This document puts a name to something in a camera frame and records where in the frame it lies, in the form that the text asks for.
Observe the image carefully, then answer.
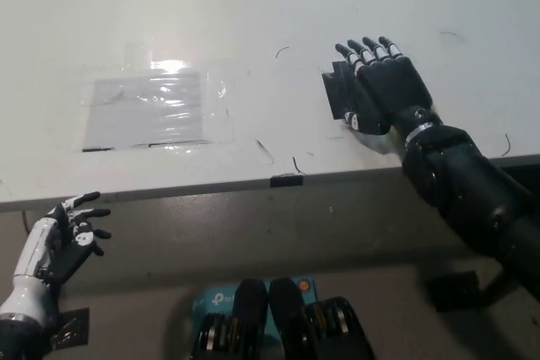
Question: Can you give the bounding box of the teal tp-link box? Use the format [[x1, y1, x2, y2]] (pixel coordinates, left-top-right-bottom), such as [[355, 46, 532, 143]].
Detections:
[[192, 277, 317, 342]]

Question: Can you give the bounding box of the small black tape strip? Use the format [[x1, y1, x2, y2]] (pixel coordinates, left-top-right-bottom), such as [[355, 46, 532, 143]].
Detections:
[[269, 173, 305, 189]]

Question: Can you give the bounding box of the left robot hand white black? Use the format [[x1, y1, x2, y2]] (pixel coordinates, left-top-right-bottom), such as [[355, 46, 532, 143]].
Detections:
[[14, 191, 113, 285]]

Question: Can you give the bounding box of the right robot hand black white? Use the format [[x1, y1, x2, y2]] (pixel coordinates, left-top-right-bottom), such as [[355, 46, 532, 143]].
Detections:
[[334, 35, 435, 137]]

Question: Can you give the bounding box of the black tape patch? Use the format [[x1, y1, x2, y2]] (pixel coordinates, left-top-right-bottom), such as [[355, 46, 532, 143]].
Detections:
[[321, 60, 365, 126]]

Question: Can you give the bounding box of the clear taped plastic sheet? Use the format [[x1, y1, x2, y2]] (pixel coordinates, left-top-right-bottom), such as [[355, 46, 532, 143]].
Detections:
[[78, 56, 235, 153]]

